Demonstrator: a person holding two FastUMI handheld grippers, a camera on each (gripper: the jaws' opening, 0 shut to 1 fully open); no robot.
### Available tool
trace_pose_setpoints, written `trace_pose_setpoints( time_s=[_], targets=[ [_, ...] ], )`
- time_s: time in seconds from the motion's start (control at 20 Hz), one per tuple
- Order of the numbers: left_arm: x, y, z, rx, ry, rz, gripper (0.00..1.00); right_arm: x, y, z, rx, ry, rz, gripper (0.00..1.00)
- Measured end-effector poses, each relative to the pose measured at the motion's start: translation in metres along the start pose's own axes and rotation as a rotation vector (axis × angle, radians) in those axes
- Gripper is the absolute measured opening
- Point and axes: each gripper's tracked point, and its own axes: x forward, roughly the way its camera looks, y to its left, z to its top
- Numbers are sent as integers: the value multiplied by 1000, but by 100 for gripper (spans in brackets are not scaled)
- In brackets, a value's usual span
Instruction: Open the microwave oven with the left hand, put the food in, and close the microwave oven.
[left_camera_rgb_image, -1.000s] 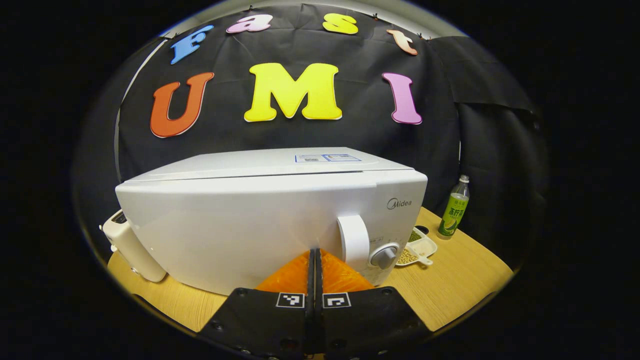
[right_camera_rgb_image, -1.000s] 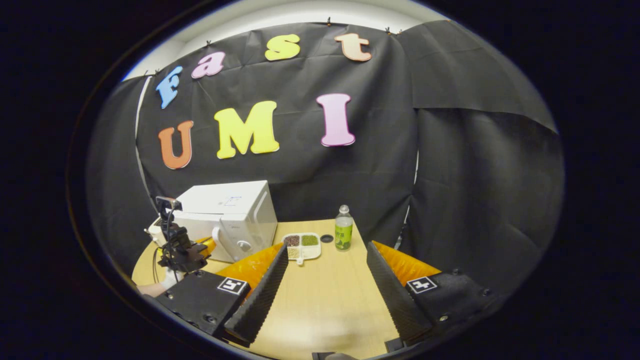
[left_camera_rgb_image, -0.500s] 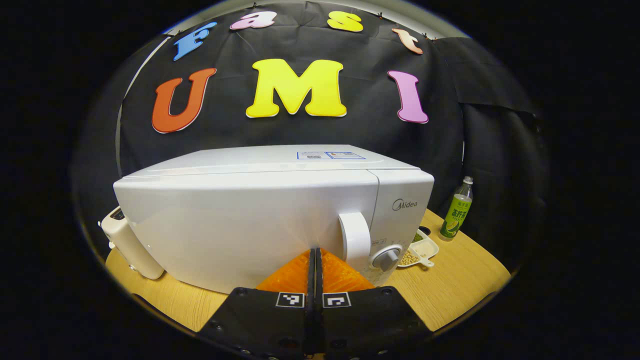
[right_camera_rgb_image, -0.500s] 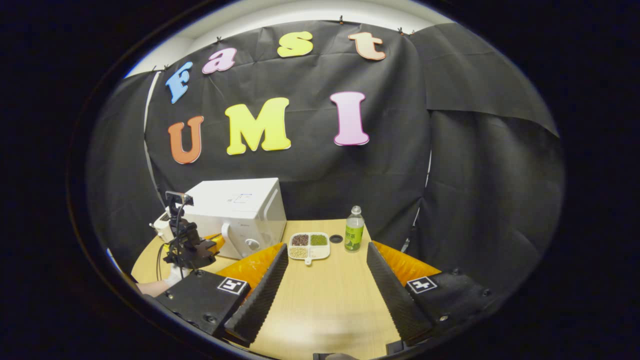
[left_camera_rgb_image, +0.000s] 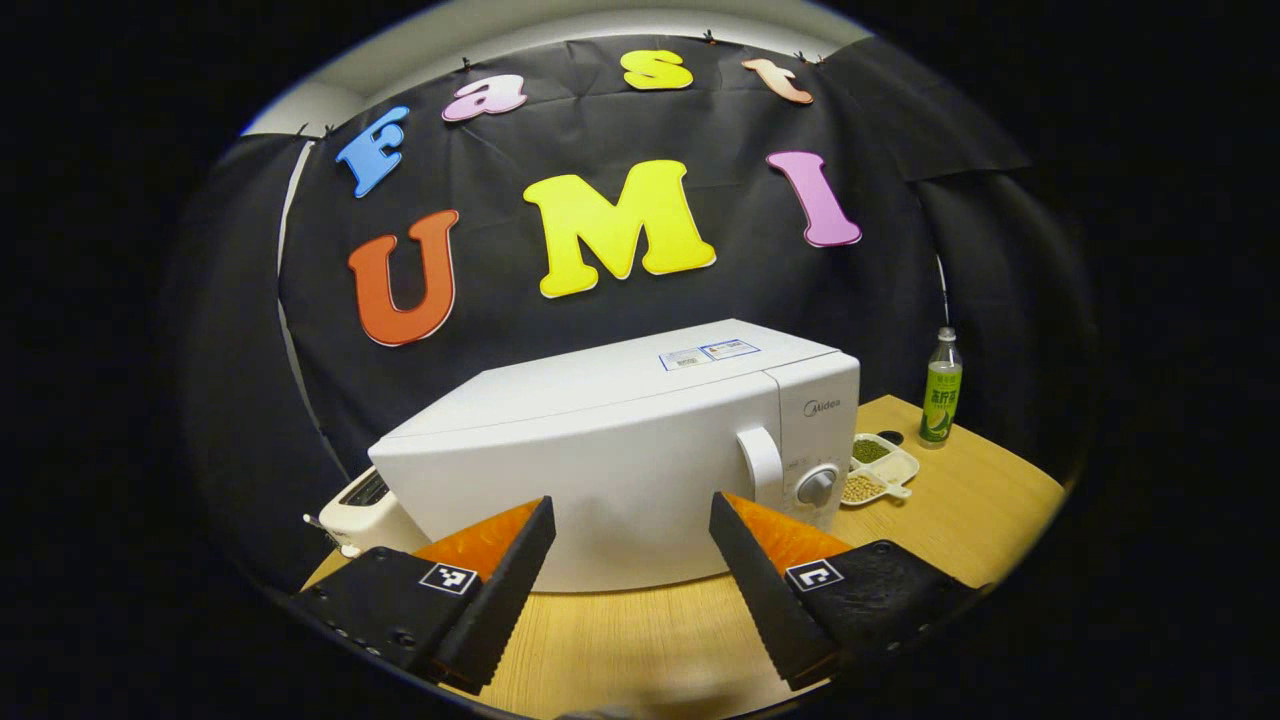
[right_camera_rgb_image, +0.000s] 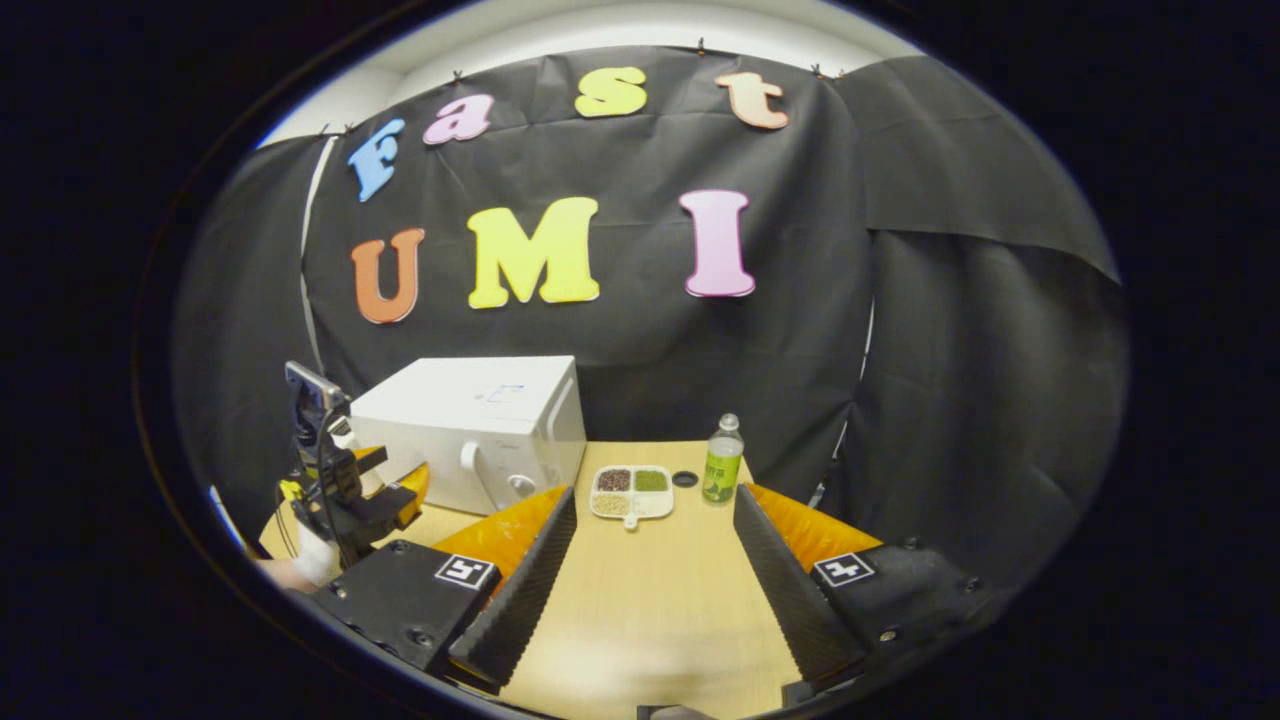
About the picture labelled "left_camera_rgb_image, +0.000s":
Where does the white toaster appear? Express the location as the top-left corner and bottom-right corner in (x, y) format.
(318, 467), (431, 558)

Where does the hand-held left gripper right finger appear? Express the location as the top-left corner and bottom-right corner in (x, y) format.
(708, 492), (986, 691)

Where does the white microwave oven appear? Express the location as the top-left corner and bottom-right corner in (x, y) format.
(368, 319), (861, 593)

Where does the black backdrop cloth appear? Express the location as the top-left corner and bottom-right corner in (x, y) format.
(175, 35), (1096, 591)

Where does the white divided dish with beans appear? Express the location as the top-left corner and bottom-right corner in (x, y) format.
(840, 433), (921, 507)

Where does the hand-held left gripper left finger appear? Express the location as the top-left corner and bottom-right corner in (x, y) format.
(285, 496), (557, 696)

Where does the green drink bottle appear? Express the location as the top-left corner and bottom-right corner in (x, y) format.
(918, 327), (964, 449)

